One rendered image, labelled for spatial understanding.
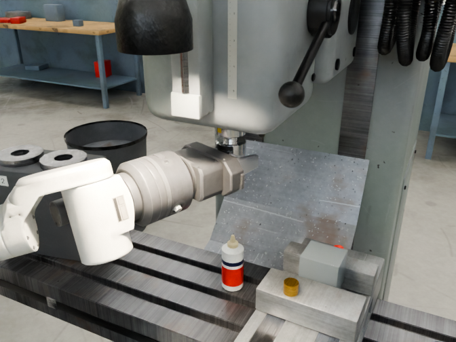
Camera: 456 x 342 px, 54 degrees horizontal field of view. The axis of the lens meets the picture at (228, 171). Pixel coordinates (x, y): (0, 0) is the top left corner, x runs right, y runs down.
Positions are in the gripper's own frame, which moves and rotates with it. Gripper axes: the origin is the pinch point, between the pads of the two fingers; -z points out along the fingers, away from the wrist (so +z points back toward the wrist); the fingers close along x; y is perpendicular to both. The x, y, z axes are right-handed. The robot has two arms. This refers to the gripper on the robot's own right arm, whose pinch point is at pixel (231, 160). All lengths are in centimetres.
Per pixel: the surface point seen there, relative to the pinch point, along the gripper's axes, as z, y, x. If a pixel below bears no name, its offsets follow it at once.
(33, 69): -183, 97, 584
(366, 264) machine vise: -12.4, 15.7, -18.5
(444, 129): -347, 97, 98
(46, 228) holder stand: 18.0, 20.1, 34.0
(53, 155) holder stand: 12.9, 7.0, 38.0
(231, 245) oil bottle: -2.2, 17.4, 1.8
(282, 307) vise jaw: 3.2, 17.7, -14.7
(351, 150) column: -38.5, 8.9, 2.2
